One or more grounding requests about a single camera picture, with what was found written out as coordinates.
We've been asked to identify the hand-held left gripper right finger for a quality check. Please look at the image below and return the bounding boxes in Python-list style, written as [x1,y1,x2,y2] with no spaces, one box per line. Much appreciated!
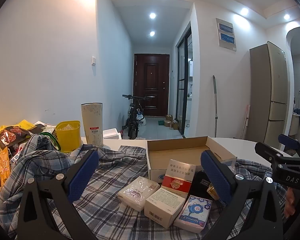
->
[200,149,284,240]

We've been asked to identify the white pink folded board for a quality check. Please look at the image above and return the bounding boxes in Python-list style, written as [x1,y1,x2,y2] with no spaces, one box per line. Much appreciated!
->
[243,104,251,138]

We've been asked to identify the green rimmed clear bag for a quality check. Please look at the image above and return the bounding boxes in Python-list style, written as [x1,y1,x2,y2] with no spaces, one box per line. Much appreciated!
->
[39,131,62,152]

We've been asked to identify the cartoon print tissue pack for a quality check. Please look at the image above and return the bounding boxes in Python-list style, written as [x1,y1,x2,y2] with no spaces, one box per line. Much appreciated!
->
[173,195,213,233]

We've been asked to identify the shallow cardboard box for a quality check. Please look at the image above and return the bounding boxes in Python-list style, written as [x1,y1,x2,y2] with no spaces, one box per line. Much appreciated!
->
[146,136,237,183]

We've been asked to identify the white foam box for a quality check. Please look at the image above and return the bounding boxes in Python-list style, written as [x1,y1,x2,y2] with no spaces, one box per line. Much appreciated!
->
[103,128,122,140]

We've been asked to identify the yellow black snack packet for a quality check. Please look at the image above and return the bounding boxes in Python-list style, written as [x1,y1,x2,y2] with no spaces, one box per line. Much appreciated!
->
[0,120,37,151]

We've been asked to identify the grey wall panel box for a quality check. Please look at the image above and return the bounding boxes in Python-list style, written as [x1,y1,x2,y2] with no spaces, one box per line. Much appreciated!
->
[216,18,237,51]

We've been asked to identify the black cigarette pack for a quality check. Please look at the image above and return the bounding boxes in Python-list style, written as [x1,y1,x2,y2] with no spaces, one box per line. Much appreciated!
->
[190,170,212,200]

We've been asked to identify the red white cigarette pack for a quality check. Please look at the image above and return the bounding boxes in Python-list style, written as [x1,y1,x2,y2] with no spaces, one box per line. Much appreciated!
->
[161,159,197,196]

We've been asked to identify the yellow plastic container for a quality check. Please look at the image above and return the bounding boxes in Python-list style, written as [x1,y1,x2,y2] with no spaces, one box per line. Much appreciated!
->
[55,120,82,153]

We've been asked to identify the person's right hand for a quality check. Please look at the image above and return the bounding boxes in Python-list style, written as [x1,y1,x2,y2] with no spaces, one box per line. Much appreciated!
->
[284,187,299,219]

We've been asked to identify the cream patterned tumbler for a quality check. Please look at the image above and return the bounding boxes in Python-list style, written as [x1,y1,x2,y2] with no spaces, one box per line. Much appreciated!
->
[80,102,104,147]

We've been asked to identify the clear tissue pack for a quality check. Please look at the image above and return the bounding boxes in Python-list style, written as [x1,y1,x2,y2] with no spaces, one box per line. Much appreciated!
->
[117,176,160,212]

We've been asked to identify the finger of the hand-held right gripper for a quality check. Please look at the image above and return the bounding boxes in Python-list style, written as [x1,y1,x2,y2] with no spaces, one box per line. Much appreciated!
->
[278,134,300,155]
[255,142,300,165]

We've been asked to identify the dark red entrance door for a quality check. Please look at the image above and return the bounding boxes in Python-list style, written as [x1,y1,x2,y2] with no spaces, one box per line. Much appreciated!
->
[133,53,170,117]

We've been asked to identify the cardboard boxes on floor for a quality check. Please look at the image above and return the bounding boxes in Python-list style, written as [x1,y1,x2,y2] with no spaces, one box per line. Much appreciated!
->
[164,114,181,130]

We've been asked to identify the orange snack packet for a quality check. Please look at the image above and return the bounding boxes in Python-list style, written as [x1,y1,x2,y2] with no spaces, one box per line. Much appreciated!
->
[0,146,11,196]

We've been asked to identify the black bicycle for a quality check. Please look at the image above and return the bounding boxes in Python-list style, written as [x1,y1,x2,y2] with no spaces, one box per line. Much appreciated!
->
[122,94,152,140]

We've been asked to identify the beige refrigerator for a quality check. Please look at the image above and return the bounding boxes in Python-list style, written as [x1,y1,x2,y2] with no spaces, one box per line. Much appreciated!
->
[249,41,289,150]

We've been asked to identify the blue plaid shirt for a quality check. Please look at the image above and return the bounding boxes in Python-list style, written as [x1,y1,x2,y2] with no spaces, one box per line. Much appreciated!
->
[0,132,290,240]

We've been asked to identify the white carton with barcode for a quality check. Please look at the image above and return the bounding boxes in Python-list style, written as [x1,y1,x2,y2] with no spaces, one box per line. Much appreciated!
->
[144,188,186,229]

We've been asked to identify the grey mop handle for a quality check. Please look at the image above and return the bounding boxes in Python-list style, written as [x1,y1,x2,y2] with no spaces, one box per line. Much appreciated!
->
[212,75,218,138]

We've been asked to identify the white plastic bag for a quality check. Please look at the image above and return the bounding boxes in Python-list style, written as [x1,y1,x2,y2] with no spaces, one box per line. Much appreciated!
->
[136,109,147,126]

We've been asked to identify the black framed glass door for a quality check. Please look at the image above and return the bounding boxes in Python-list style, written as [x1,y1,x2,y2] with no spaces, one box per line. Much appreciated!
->
[177,26,193,134]

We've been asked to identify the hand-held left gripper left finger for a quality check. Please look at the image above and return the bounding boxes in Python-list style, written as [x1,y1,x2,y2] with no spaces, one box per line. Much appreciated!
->
[17,144,100,240]

